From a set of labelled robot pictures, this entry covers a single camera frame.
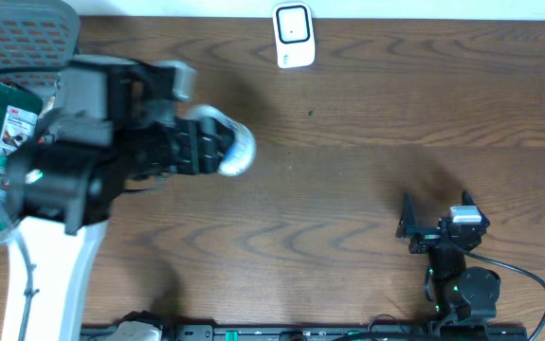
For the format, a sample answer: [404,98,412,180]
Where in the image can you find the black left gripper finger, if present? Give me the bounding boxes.
[189,141,230,175]
[176,117,234,145]

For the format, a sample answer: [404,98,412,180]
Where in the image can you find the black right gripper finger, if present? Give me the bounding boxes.
[395,192,417,238]
[462,190,490,226]

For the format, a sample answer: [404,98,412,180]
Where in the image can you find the white blue round container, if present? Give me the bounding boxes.
[186,104,257,176]

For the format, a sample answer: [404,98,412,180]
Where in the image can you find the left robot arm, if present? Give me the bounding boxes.
[2,55,256,340]

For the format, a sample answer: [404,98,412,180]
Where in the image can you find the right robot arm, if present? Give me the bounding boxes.
[396,191,500,335]

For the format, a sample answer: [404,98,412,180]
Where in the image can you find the grey plastic mesh basket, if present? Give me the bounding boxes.
[0,0,81,244]

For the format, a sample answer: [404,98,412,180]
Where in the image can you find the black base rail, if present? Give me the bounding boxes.
[80,323,529,341]

